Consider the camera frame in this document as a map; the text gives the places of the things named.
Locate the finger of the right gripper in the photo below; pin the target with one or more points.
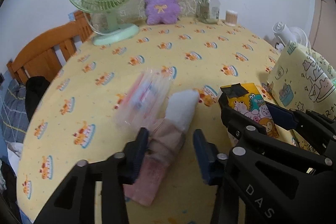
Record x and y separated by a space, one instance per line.
315 128
263 129

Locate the yellow cartoon tissue pack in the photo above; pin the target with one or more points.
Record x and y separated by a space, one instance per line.
247 100

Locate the pink white sock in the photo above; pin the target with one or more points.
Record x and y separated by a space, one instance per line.
166 138

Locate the black chair back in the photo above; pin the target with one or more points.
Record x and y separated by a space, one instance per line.
35 89

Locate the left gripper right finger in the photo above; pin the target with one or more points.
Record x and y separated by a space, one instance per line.
206 158

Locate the white standing fan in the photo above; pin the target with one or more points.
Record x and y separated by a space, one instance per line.
283 35

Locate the cotton swab container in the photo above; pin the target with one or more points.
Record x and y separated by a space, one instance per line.
231 18

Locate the purple plush bunny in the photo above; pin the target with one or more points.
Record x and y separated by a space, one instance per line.
162 11

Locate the glass jar black lid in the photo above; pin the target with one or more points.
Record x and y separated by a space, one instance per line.
208 11

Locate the yellow paper-wrapped box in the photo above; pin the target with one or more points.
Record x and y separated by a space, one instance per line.
303 80

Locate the clear pink wrapped pack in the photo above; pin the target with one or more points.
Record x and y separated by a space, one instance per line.
143 101

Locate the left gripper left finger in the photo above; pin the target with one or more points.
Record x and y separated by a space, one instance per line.
73 201

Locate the blue plaid bedding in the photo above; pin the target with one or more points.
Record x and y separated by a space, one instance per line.
14 121

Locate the yellow cake-print tablecloth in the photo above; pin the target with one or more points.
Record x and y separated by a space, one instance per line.
76 117

